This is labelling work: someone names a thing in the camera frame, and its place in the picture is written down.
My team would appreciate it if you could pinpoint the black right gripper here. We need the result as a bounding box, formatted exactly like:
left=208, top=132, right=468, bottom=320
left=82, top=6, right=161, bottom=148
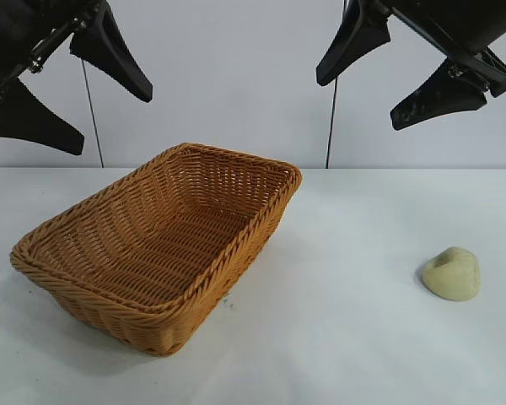
left=315, top=0, right=506, bottom=131

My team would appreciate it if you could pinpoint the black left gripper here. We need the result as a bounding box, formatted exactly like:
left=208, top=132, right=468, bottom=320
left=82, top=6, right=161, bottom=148
left=0, top=0, right=154, bottom=156

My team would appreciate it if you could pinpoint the pale yellow egg yolk pastry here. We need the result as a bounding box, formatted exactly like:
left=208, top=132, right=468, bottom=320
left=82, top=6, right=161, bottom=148
left=420, top=246, right=482, bottom=303

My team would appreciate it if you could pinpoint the brown woven wicker basket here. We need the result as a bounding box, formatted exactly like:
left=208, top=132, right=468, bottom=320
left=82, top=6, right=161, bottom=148
left=10, top=142, right=304, bottom=358

